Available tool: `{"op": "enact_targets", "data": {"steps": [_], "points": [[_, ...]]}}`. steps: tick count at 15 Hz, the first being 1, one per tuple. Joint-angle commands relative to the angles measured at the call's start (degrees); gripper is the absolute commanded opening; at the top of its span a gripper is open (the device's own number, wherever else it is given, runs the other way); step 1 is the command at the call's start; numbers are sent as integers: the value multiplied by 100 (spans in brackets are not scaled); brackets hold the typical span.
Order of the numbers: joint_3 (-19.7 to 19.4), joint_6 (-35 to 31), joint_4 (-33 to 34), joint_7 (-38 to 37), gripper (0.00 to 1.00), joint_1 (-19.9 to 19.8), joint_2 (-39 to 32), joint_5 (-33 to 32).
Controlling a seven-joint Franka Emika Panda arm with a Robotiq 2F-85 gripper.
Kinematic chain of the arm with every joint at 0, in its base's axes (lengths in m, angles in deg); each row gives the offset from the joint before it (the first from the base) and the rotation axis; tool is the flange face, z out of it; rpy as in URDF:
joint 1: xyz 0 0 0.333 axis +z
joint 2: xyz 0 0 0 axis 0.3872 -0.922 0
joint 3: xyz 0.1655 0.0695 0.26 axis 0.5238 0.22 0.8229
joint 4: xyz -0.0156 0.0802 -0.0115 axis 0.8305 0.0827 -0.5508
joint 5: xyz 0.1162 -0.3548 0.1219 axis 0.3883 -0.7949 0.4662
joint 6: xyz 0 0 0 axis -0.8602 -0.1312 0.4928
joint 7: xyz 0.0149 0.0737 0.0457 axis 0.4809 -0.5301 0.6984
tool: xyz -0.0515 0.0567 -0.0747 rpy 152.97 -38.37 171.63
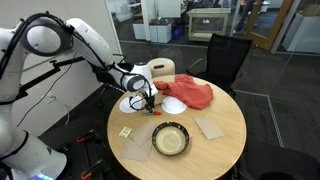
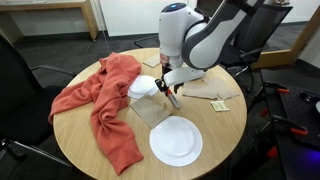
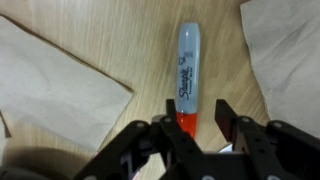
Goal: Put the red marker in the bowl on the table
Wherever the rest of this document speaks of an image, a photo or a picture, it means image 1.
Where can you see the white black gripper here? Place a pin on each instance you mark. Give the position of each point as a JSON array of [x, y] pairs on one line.
[[149, 92]]

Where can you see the red capped grey marker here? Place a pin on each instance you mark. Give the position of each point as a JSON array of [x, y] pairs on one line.
[[153, 113]]

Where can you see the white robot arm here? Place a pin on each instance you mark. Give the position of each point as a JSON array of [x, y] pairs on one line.
[[34, 50]]

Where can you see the black robot base board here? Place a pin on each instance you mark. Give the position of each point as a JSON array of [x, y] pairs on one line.
[[80, 156]]

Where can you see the dark rimmed ceramic bowl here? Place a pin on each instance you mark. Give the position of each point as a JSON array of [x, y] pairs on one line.
[[170, 138]]

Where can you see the brown napkin beside bowl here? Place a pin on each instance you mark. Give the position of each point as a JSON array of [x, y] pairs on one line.
[[133, 151]]

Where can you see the large white plate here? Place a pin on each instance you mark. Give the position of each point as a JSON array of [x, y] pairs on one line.
[[131, 104]]

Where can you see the small white plate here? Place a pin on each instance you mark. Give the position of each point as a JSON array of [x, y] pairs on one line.
[[173, 105]]

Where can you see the brown napkin right overlapping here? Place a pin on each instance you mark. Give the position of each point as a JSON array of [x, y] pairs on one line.
[[143, 133]]

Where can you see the yellow-green sachet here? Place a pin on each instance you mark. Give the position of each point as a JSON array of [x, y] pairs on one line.
[[125, 132]]

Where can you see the orange-red cloth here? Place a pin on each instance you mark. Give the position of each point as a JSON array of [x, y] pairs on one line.
[[187, 91]]

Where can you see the brown napkin far edge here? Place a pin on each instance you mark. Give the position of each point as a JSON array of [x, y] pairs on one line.
[[208, 127]]

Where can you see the round wooden table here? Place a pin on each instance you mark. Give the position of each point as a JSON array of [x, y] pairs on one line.
[[203, 159]]

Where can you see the orange clamp upper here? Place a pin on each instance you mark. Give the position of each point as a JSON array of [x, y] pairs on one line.
[[91, 135]]

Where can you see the orange clamp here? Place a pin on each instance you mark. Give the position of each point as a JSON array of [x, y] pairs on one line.
[[91, 135], [95, 170]]

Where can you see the white cabinet behind glass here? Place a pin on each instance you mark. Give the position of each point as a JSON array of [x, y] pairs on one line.
[[158, 33]]

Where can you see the orange clamp lower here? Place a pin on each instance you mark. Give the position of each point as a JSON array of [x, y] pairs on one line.
[[95, 170]]

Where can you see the black mesh chair far right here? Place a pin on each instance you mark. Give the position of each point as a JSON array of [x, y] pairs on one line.
[[225, 56]]

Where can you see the light wooden shelf unit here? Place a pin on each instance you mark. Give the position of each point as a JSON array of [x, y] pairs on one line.
[[203, 22]]

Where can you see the black chair near left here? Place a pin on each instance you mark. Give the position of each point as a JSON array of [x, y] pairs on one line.
[[262, 161]]

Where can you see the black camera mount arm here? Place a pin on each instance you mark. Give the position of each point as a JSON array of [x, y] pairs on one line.
[[56, 68]]

